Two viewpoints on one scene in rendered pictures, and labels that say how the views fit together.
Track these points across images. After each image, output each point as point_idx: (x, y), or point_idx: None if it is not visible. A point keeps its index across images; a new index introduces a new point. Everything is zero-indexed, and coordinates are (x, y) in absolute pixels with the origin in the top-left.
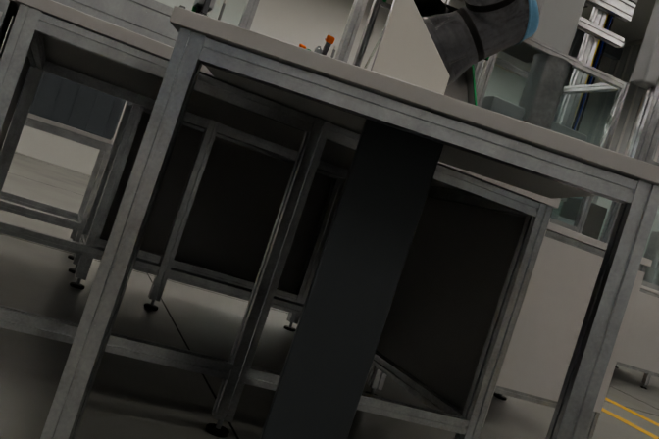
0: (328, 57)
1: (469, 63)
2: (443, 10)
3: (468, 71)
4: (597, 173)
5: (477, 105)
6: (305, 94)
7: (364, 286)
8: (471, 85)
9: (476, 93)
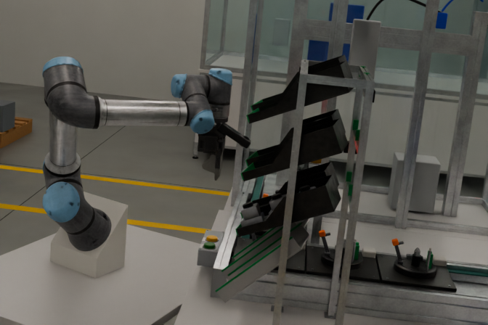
0: (54, 233)
1: (68, 235)
2: (287, 186)
3: (288, 250)
4: None
5: (225, 283)
6: None
7: None
8: (260, 265)
9: (240, 272)
